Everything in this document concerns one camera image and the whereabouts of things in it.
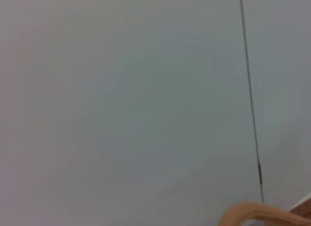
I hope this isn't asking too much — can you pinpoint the brown jute tote bag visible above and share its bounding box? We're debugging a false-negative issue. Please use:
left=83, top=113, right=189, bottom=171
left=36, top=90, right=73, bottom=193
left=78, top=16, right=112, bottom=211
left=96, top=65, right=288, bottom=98
left=217, top=198, right=311, bottom=226

